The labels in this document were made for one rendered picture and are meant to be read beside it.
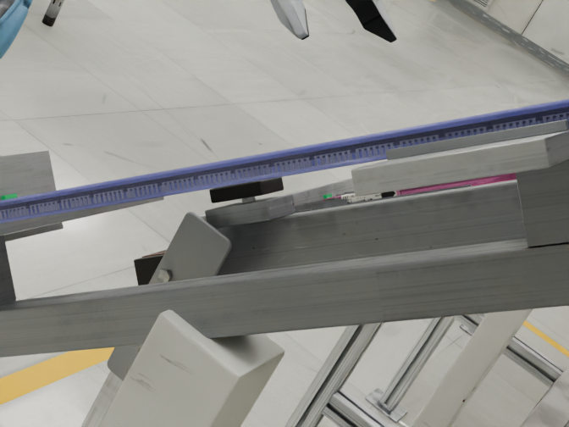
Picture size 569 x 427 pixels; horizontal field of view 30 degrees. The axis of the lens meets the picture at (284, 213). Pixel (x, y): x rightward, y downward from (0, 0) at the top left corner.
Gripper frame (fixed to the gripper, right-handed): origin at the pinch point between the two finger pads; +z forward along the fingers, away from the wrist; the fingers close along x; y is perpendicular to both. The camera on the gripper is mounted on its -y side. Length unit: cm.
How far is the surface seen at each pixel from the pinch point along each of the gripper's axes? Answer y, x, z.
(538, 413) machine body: -17, 56, 38
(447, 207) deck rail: -3.5, 16.0, 11.8
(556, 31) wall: -143, 898, -93
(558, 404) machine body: -16, 62, 39
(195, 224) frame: -22.5, 11.7, 4.9
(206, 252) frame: -22.5, 11.6, 7.3
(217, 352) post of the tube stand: -8.9, -13.6, 14.1
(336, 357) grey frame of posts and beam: -54, 86, 26
